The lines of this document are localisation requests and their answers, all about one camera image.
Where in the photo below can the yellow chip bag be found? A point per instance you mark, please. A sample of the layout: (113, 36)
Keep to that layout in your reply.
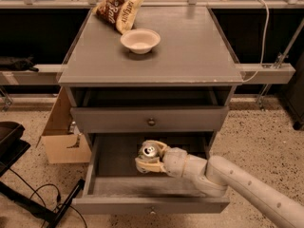
(127, 15)

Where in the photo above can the grey top drawer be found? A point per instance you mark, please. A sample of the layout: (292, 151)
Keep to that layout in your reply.
(143, 119)

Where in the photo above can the white paper bowl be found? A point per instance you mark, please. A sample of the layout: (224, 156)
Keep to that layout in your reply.
(140, 40)

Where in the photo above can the black stand with cables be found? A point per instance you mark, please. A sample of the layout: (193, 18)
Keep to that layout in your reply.
(12, 147)

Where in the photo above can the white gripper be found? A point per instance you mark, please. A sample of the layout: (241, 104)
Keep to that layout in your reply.
(175, 161)

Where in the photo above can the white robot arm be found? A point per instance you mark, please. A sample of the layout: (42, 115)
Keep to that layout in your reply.
(215, 175)

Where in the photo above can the brown chip bag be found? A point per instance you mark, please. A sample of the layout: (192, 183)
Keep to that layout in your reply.
(108, 10)

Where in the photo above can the grey open middle drawer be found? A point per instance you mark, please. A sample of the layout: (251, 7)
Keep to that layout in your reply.
(113, 185)

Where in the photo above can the grey wooden drawer cabinet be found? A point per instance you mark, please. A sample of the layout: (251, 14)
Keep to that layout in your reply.
(190, 67)

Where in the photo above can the black bag on rail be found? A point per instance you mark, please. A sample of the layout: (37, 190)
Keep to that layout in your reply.
(17, 63)

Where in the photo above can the cardboard box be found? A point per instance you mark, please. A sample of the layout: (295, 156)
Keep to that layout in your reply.
(63, 141)

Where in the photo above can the green white 7up can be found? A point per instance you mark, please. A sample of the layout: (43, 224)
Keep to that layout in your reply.
(147, 158)

